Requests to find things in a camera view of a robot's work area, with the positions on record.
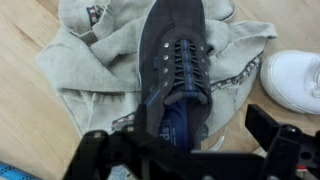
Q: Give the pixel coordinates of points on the white sneaker with red stripe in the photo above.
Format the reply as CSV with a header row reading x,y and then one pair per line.
x,y
293,80

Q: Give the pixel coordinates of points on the beige crumpled towel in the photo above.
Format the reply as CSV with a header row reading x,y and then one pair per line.
x,y
100,73

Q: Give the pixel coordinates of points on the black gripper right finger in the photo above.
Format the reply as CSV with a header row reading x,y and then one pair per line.
x,y
290,153

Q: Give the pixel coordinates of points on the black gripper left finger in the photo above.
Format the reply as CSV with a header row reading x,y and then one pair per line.
x,y
110,153

